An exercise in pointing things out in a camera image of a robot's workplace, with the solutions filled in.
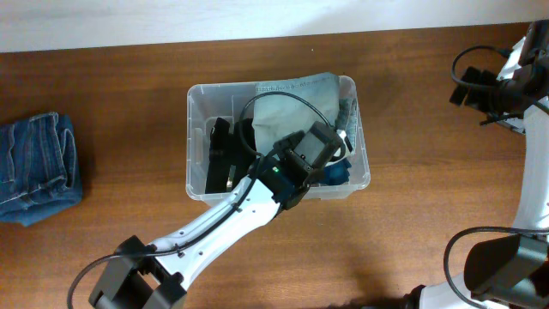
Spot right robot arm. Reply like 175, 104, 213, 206
397, 20, 548, 308

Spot blue garment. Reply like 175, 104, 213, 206
319, 159, 352, 186

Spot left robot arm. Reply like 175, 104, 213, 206
88, 121, 347, 309

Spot light blue jeans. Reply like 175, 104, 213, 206
252, 72, 358, 156

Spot black garment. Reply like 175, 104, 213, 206
205, 118, 256, 194

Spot dark blue jeans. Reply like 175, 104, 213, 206
1, 112, 83, 227

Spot clear plastic storage box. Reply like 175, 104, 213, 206
186, 76, 371, 207

